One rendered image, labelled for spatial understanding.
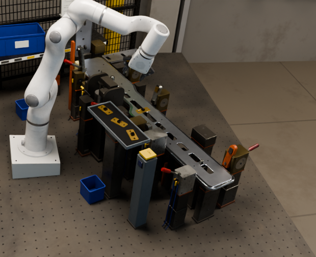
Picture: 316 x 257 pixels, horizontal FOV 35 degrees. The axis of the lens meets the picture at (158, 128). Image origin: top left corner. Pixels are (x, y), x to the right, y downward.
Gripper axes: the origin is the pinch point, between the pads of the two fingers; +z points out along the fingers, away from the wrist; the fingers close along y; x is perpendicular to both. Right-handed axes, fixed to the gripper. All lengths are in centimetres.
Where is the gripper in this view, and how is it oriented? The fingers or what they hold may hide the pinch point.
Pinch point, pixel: (132, 74)
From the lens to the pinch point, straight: 251.3
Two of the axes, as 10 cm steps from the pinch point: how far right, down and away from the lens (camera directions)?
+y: 8.8, 3.8, 2.6
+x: 1.0, -7.1, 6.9
